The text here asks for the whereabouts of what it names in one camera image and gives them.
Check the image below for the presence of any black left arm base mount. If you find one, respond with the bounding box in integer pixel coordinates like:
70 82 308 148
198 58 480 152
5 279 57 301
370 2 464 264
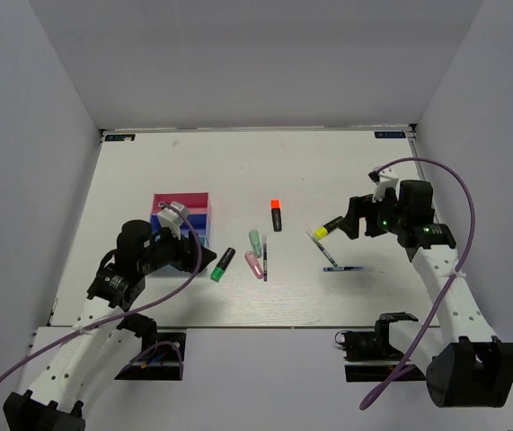
115 330 187 382

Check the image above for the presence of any green gel pen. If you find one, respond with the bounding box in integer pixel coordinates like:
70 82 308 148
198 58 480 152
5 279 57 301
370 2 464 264
305 229 339 267

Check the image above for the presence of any left table corner label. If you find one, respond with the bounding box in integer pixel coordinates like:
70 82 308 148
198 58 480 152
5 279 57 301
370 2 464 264
104 134 136 142

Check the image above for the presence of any green translucent eraser case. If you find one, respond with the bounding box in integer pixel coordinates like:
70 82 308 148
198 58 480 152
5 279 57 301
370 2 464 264
249 230 262 259

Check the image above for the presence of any right table corner label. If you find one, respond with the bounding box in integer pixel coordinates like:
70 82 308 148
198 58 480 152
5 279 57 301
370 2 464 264
374 130 406 139

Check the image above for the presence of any pink translucent eraser case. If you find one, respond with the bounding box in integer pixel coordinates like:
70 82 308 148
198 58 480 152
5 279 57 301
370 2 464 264
244 251 264 279

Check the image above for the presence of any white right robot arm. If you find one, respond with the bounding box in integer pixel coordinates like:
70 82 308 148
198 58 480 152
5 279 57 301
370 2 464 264
339 180 513 408

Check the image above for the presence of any green cap black highlighter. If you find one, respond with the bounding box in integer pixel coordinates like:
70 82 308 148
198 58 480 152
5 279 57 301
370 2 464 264
210 247 235 282

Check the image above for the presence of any yellow cap black highlighter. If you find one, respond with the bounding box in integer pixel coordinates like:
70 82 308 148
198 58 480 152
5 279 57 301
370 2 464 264
314 215 343 240

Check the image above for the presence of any orange cap black highlighter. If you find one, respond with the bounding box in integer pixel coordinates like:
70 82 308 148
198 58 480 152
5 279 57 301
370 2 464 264
270 199 282 232

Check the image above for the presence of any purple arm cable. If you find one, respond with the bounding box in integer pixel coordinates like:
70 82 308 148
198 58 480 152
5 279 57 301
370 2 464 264
358 157 476 410
0 204 206 421

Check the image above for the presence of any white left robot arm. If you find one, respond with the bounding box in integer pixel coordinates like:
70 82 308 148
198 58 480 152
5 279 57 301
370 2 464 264
3 220 217 430

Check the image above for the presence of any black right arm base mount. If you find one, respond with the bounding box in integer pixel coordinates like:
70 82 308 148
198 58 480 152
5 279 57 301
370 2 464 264
334 312 418 383

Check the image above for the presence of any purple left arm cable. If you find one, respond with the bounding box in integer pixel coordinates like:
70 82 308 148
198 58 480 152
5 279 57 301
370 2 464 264
0 204 206 421

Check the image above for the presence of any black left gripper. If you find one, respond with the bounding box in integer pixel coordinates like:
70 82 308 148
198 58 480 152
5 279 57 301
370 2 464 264
139 223 217 274

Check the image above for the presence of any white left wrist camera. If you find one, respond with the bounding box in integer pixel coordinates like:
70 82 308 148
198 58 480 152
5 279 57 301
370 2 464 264
156 201 190 239

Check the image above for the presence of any purple gel pen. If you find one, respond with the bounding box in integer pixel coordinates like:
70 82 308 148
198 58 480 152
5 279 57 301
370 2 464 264
261 235 268 282

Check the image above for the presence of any pink blue tiered organizer box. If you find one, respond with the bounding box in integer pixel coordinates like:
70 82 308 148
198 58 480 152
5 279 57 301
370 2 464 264
148 192 213 273

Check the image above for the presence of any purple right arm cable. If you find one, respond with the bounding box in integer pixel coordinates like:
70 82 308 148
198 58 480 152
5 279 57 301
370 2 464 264
358 157 476 410

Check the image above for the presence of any table corner label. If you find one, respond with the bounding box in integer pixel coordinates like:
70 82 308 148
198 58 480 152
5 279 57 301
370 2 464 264
374 130 406 139
104 134 136 142

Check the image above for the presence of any blue gel pen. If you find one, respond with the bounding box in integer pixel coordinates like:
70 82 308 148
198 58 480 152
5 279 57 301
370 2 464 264
323 266 364 272

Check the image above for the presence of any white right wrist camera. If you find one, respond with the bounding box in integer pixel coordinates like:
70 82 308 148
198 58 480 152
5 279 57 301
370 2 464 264
368 168 399 203

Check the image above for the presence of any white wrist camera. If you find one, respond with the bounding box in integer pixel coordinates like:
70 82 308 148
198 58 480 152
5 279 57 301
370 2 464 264
368 168 399 203
156 201 190 239

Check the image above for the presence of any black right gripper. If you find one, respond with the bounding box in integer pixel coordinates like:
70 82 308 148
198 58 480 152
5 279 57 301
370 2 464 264
339 188 407 240

